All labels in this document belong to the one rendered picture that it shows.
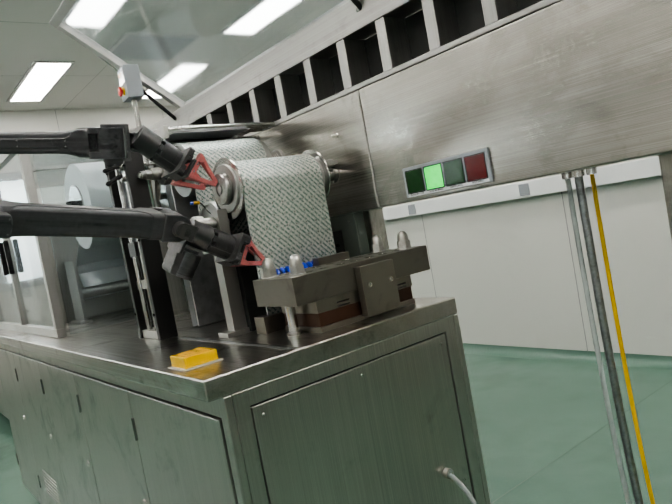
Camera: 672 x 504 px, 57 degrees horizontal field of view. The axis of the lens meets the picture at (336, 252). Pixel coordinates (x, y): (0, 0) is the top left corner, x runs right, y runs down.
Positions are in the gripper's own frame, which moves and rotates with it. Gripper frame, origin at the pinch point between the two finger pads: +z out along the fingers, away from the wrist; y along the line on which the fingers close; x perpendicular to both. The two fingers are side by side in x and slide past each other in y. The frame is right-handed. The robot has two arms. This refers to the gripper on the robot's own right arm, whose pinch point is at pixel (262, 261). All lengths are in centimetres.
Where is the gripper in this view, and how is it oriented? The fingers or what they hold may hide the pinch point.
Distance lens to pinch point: 145.1
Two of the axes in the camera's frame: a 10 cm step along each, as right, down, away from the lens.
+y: 6.0, -0.7, -7.9
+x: 2.3, -9.3, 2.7
